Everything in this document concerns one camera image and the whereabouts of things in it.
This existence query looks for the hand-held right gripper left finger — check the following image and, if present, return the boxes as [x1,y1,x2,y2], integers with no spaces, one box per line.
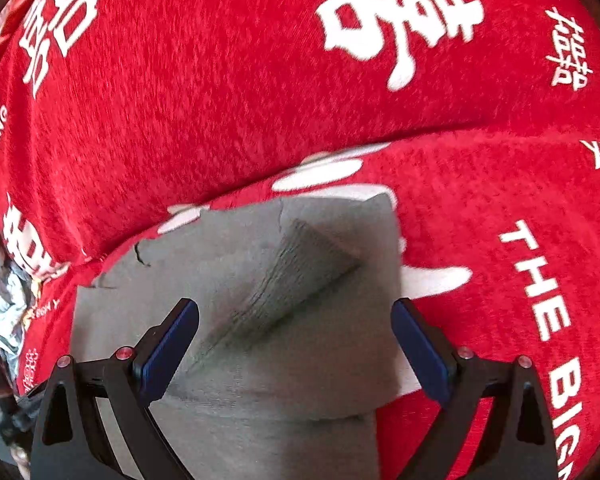
[30,298,201,480]

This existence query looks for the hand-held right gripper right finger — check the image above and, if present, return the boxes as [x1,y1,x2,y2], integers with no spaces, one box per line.
[390,297,562,480]

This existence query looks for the grey small garment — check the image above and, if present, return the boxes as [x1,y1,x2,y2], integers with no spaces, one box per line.
[72,195,422,480]

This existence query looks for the red printed blanket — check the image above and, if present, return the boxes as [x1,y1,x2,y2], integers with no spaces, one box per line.
[0,0,600,480]

